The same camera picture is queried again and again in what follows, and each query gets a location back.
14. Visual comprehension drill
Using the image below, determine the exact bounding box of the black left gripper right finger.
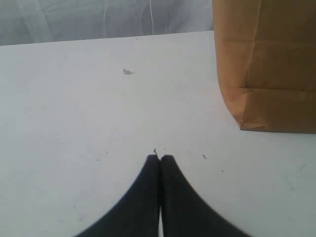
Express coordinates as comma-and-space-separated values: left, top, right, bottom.
160, 155, 248, 237

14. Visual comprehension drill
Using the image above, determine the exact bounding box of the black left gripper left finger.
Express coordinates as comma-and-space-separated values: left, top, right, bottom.
78, 155, 160, 237

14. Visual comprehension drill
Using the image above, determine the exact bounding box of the brown paper shopping bag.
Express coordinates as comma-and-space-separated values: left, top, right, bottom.
212, 0, 316, 133

